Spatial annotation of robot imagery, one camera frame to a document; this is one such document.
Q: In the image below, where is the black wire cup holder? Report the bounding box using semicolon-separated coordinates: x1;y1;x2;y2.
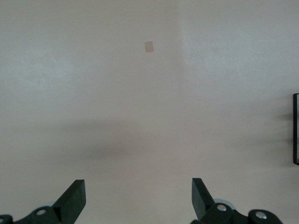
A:
293;92;299;166

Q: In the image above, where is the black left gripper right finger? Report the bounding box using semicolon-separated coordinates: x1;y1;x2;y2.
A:
190;178;283;224

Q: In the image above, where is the small brown tape square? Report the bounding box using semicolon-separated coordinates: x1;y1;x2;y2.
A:
144;41;156;54

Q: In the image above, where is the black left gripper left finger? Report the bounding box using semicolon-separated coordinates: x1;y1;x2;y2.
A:
0;179;86;224

